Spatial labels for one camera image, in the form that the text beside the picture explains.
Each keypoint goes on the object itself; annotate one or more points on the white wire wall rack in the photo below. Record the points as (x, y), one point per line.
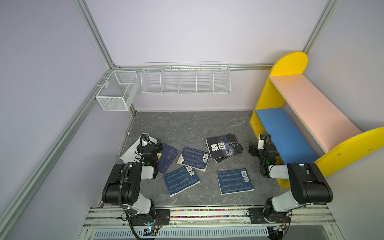
(186, 78)

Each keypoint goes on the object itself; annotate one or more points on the aluminium front rail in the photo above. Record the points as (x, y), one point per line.
(207, 223)

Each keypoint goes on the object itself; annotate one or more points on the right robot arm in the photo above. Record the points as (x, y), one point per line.
(308, 186)

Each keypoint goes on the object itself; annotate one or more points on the yellow pink blue shelf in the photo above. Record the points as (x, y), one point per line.
(342, 142)

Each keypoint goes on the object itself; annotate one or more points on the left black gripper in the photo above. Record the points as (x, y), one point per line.
(151, 147)

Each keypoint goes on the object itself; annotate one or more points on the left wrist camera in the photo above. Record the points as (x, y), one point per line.
(145, 139)

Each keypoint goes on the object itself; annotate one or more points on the white mesh basket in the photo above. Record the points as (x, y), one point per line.
(118, 91)

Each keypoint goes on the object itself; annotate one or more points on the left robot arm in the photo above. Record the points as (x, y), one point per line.
(123, 185)

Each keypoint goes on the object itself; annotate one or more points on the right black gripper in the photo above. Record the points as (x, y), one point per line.
(256, 150)

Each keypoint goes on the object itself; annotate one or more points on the black wolf-eyes book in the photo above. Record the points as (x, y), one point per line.
(227, 139)

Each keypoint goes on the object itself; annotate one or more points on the white paper file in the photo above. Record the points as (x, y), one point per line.
(132, 155)

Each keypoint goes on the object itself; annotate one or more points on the black book orange title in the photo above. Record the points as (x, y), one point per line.
(219, 152)

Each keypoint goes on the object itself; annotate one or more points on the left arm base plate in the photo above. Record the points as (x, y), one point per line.
(157, 217)

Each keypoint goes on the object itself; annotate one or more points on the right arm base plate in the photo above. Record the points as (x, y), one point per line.
(258, 215)

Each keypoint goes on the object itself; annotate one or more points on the dark blue thin book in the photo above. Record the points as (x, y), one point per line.
(166, 157)

